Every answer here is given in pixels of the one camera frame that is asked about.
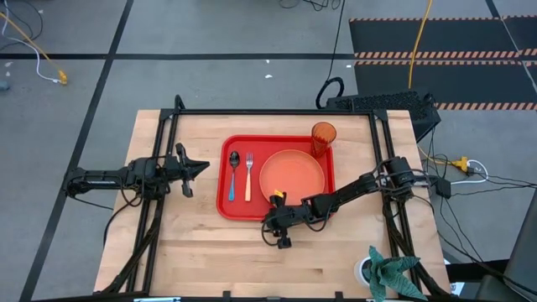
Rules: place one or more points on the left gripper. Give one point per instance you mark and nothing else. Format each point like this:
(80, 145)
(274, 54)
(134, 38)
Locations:
(176, 168)

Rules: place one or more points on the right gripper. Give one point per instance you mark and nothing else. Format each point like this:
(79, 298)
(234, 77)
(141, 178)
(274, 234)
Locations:
(289, 216)

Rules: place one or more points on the salmon orange plate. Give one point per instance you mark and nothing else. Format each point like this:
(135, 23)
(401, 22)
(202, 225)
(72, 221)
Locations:
(291, 176)

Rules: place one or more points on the orange translucent cup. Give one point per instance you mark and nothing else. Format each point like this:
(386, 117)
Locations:
(323, 138)

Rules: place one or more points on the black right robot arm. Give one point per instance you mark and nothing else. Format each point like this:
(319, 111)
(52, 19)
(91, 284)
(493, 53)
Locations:
(356, 189)

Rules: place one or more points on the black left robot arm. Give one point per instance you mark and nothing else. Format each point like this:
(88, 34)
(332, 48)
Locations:
(100, 176)

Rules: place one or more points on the red plastic tray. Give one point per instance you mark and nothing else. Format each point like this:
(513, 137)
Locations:
(239, 211)

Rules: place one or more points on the green plant white pot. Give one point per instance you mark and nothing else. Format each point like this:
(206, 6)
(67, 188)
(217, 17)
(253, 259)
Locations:
(390, 272)

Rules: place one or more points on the silver metal bar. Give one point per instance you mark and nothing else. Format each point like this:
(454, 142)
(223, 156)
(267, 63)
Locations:
(157, 299)

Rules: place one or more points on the black perforated computer case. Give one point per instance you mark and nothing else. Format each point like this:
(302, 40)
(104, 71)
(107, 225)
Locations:
(398, 102)

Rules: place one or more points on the black power adapter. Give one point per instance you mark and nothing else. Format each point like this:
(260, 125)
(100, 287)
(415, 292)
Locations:
(443, 188)

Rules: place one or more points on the white paper tag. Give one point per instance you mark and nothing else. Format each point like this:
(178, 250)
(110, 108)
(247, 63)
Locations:
(457, 288)

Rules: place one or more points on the black hazard-striped floor mat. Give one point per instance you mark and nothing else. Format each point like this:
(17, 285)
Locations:
(440, 35)
(440, 84)

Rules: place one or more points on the dark grey angled panel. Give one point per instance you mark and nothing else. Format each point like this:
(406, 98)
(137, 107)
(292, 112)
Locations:
(524, 251)

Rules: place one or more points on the black metal table frame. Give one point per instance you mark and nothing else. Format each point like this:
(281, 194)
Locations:
(272, 112)

